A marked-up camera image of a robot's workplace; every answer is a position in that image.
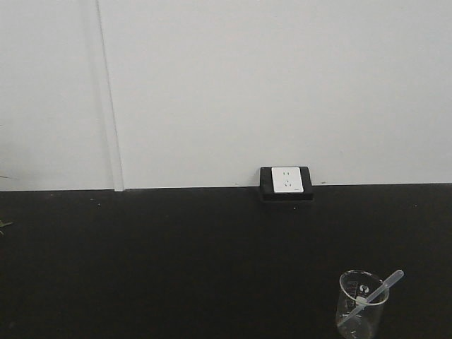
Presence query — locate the clear plastic dropper pipette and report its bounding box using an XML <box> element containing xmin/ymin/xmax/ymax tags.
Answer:
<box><xmin>338</xmin><ymin>270</ymin><xmax>404</xmax><ymax>326</ymax></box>

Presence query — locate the white wall power socket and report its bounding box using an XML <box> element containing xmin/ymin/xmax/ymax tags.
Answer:
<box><xmin>270</xmin><ymin>167</ymin><xmax>304</xmax><ymax>194</ymax></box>

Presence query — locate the clear glass beaker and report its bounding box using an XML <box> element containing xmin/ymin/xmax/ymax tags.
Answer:
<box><xmin>335</xmin><ymin>270</ymin><xmax>389</xmax><ymax>339</ymax></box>

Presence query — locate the black socket housing box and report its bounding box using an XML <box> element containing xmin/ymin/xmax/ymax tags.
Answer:
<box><xmin>259</xmin><ymin>167</ymin><xmax>314</xmax><ymax>203</ymax></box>

